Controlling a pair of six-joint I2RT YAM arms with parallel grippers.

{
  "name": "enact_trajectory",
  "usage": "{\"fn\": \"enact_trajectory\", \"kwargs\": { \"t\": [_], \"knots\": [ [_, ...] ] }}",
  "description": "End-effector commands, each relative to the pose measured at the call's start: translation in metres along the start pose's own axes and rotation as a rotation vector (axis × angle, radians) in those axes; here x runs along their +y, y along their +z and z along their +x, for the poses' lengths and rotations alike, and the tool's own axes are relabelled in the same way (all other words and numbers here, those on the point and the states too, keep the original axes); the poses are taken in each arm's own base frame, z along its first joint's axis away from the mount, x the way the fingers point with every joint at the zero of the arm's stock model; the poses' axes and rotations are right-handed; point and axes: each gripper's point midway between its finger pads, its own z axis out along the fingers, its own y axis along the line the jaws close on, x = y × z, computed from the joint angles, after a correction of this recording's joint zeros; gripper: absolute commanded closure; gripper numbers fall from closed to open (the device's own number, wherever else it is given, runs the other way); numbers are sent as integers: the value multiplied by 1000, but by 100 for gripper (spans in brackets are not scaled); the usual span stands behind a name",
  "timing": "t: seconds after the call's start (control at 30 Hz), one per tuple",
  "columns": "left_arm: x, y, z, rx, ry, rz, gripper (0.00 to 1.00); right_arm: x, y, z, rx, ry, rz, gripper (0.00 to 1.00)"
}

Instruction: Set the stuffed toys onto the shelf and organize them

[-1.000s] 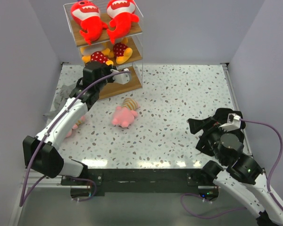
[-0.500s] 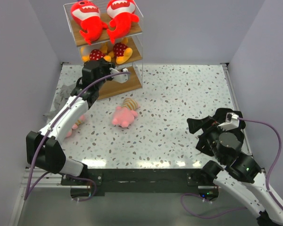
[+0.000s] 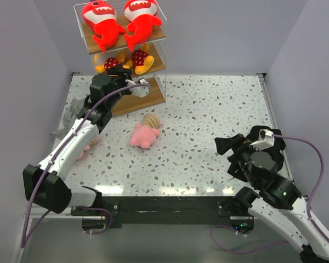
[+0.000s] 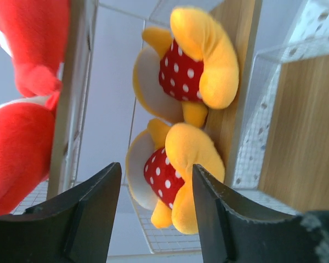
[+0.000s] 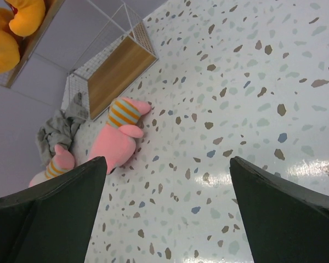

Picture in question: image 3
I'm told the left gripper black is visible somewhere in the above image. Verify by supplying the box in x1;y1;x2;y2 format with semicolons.
106;64;138;110

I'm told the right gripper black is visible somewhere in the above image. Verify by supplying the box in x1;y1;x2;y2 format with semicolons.
213;133;262;186

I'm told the orange doll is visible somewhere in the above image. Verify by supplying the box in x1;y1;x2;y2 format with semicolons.
93;51;126;73

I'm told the orange doll polka dot dress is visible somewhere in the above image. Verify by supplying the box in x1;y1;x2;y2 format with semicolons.
126;44;155;75

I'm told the red shark plush with face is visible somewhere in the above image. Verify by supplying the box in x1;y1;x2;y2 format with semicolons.
82;1;126;53

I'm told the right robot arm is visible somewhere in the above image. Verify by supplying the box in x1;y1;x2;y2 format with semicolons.
214;126;329;262

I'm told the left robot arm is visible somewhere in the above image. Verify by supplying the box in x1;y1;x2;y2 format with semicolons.
22;65;132;215

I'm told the black cloth right side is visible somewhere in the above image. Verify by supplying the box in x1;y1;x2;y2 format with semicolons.
215;125;286;189

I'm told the grey crumpled cloth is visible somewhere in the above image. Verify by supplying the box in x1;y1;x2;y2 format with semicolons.
51;95;90;140

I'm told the pink pig plush centre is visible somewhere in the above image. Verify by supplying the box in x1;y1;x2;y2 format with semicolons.
129;114;162;149

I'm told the pink pig plush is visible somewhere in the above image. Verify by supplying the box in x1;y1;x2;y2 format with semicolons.
129;114;162;149
77;136;99;160

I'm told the pink pig plush left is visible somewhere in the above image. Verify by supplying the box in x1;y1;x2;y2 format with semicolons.
77;136;99;160

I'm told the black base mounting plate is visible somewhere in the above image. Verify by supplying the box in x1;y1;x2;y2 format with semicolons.
71;196;256;233

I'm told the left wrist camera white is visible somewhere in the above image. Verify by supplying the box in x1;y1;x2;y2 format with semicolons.
126;78;151;98

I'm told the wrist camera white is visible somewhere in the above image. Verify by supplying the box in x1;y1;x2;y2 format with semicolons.
126;78;151;98
250;129;275;151

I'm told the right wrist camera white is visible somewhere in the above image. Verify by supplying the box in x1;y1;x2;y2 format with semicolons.
250;129;275;151

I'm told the white wire wooden shelf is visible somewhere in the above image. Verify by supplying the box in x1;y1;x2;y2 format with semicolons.
74;1;167;116

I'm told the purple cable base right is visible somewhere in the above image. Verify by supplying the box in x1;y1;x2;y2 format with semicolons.
209;225;288;255

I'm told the purple cable base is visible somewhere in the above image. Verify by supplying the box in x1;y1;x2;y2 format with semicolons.
209;225;288;255
83;207;113;236

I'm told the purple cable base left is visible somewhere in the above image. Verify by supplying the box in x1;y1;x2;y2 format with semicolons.
83;207;113;236

